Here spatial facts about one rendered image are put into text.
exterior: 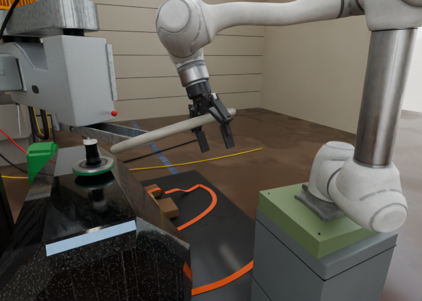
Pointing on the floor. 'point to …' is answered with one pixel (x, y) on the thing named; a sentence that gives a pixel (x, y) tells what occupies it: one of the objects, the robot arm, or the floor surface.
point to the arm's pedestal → (318, 268)
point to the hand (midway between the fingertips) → (216, 146)
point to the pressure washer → (39, 154)
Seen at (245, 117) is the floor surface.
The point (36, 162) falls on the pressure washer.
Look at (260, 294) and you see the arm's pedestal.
